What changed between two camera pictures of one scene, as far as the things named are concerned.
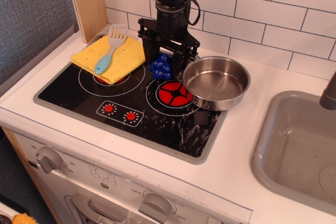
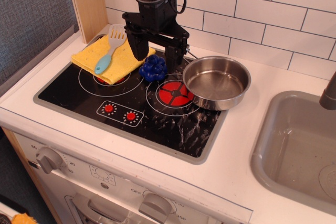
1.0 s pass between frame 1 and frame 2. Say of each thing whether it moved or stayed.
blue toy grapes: moved
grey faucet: stayed
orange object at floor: stayed
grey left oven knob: stayed
